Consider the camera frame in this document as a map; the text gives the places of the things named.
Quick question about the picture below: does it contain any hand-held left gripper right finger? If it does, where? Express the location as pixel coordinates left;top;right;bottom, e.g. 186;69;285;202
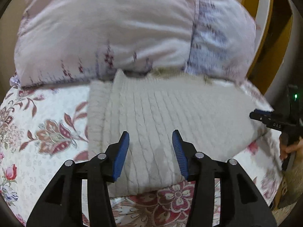
172;130;277;227

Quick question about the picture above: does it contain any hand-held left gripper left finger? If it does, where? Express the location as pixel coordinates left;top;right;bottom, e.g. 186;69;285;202
26;131;130;227

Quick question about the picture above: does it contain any beige cable-knit sweater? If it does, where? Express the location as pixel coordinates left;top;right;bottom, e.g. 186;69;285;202
87;68;275;195

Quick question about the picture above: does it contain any person's right hand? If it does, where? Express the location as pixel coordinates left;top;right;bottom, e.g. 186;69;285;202
279;133;303;161

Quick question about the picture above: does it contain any wooden headboard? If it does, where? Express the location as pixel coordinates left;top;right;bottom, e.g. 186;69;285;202
241;0;295;95

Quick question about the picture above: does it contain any white floral bed sheet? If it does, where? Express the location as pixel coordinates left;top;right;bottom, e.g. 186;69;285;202
0;77;287;227

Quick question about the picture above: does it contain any pink floral pillow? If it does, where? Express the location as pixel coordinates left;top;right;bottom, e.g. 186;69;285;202
9;0;259;88

